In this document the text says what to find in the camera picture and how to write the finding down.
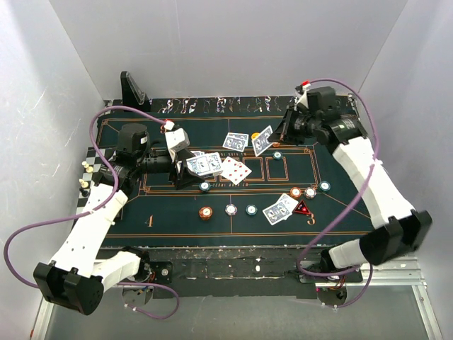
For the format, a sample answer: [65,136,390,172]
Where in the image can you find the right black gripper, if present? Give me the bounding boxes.
[268,106,319,147]

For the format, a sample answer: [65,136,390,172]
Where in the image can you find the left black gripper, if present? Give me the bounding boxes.
[137,148,205,188]

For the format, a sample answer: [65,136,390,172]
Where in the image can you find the blue backed playing card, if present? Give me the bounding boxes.
[192,150,205,157]

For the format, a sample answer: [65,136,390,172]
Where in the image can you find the green chips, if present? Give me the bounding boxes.
[273,151,282,160]
[319,181,331,192]
[199,181,211,192]

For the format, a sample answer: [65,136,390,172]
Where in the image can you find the blue card leaving deck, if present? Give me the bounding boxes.
[252,125,273,157]

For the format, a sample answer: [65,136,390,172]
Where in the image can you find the blue white card deck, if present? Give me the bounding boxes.
[186,152,223,177]

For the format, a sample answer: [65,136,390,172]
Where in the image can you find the orange red chip stack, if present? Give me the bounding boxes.
[198,206,213,220]

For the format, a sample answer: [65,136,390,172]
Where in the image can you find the six of diamonds card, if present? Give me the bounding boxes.
[238,162,252,184]

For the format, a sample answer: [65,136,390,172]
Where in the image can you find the peach blue chip stack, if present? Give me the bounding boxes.
[225,204,238,216]

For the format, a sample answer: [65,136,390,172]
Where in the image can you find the peach chips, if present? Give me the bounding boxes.
[304,187,316,199]

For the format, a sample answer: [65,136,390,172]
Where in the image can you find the red triangular all-in marker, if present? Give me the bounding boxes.
[293,200,311,215]

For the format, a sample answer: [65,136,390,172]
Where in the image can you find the green chip stack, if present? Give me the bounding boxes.
[246,205,258,215]

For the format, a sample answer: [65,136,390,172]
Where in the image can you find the four of diamonds card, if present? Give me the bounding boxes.
[221,157,241,185]

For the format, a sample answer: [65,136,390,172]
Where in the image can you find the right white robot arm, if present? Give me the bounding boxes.
[269,81,432,282]

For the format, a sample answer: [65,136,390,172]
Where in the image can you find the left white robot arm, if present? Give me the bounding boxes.
[33,121,202,315]

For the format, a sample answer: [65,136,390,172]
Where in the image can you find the green poker table mat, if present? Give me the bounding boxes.
[98,96,357,247]

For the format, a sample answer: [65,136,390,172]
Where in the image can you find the black stand with clear panel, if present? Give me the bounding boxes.
[120,71,151,112]

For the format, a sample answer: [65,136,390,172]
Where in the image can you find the black white checkerboard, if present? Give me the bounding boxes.
[76,147,114,215]

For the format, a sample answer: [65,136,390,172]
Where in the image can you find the black chess piece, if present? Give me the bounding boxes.
[79,188,88,197]

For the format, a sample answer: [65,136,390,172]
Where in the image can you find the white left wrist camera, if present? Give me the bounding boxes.
[165,128,190,152]

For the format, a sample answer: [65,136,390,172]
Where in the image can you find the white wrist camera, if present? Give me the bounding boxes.
[295,81,311,108]
[165,128,190,152]

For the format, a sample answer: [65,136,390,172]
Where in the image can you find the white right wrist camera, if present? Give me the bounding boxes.
[295,81,311,108]

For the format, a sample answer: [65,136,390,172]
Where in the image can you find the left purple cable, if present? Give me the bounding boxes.
[4,105,180,319]

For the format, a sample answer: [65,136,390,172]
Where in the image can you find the aluminium mounting rail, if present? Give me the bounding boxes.
[30,256,442,339]

